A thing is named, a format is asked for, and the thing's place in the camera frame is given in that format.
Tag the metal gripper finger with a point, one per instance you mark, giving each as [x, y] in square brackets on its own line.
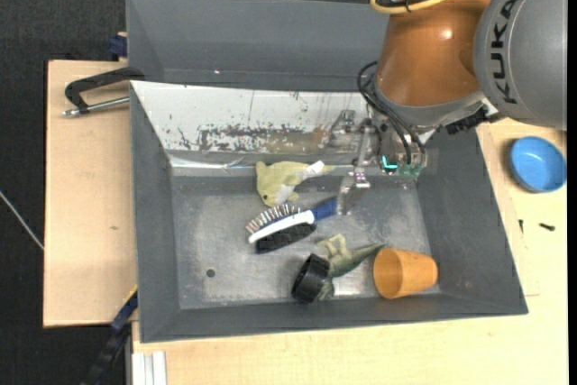
[343, 121]
[352, 190]

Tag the green toy dinosaur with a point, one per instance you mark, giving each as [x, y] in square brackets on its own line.
[345, 261]

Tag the yellow plush toy fish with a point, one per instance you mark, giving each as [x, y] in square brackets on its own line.
[275, 182]

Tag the blue and white brush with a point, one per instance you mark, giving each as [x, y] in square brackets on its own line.
[281, 230]

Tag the orange plastic cup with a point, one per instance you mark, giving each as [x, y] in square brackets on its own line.
[408, 272]

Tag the grey metal bin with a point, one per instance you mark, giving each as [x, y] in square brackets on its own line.
[216, 266]

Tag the blue bowl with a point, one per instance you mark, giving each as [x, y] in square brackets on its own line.
[538, 164]

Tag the small black screw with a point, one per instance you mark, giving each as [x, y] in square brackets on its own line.
[547, 227]

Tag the pale wood flat board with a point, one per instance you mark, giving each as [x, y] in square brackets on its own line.
[88, 194]

